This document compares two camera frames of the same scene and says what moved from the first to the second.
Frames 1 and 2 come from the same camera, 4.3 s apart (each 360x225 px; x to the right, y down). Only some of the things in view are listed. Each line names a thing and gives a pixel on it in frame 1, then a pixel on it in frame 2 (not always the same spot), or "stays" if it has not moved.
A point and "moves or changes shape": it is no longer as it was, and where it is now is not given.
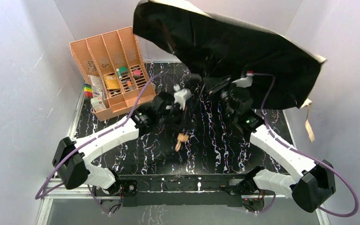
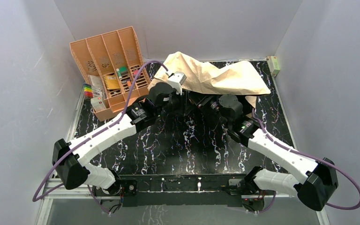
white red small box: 97,103 stays
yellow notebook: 111,82 stays
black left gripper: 184,121 to 180,103
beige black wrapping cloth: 274,71 moves or changes shape
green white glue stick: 118,73 stays
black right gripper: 218,86 to 198,100
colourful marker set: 88,91 stays
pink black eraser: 137,74 stays
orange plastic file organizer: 112,62 stays
